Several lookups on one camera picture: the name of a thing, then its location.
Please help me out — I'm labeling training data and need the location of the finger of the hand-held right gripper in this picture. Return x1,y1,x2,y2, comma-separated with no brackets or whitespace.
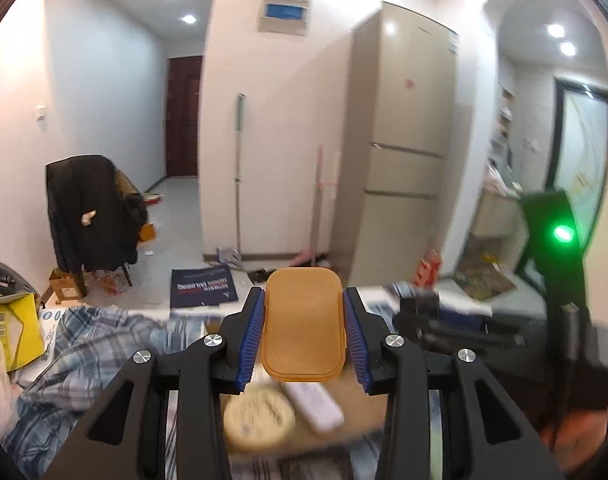
419,331,530,356
436,310,552,333

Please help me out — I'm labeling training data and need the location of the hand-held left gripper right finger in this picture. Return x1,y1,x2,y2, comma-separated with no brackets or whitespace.
344,287,567,480

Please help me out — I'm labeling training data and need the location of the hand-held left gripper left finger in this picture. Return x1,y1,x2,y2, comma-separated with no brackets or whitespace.
44,287,266,480

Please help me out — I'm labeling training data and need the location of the orange plastic lid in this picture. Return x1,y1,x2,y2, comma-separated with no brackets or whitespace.
264,267,347,383

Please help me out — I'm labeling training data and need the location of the shallow cardboard box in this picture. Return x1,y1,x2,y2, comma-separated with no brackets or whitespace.
219,380,399,451

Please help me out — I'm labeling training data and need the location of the round cream-lidded jar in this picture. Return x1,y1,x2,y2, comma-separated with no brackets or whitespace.
224,385,295,453

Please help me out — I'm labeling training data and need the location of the white remote control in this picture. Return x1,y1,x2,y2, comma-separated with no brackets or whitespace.
284,382,345,433

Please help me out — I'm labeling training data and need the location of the person's right hand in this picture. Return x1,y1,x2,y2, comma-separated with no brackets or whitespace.
544,407,608,480

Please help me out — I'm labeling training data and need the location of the beige sink cabinet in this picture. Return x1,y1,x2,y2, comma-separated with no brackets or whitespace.
471,190,530,241

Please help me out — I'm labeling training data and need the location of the pile of towels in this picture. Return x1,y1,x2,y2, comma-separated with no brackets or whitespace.
484,160,522,196

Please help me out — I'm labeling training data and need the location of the frosted glass door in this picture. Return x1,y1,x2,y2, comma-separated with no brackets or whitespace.
544,77,608,261

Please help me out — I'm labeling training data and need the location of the dark blue floor mat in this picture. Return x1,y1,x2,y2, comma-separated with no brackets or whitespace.
170,264,239,308

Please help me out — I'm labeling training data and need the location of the red snack packet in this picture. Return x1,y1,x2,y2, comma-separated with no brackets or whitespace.
415,247,443,286

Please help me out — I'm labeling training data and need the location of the blue plaid cloth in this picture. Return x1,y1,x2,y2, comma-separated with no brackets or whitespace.
0,305,485,480

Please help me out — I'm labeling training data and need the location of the beige refrigerator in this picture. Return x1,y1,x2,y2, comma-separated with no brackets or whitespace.
329,1,459,288

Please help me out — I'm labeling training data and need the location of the wooden chair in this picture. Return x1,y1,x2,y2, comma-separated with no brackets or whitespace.
58,255,133,298

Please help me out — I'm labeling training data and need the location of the open cardboard box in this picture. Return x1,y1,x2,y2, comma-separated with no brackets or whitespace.
48,267,87,303

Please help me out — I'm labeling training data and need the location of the brown garment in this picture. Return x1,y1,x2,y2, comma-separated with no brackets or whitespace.
114,167,147,206

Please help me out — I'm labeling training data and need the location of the white printed carton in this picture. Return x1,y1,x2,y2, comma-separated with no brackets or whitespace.
36,307,72,361

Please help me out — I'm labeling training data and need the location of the black jacket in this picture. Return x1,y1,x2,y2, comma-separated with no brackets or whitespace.
46,155,149,273

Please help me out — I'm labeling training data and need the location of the yellow bag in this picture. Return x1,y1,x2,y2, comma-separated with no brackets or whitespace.
0,292,45,372

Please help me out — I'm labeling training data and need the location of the dark brown door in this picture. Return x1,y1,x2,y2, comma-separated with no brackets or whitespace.
165,56,203,178

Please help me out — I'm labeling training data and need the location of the grey cloth bag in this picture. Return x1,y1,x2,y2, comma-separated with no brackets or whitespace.
0,260,37,301

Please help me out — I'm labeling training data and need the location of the pink-handled broom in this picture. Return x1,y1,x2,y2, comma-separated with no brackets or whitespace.
290,145,332,268

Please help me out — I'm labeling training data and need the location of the grey-handled mop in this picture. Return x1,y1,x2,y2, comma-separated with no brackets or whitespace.
204,92,265,273

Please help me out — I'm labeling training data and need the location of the wall electrical panel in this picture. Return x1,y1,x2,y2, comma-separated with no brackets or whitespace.
258,0,313,37

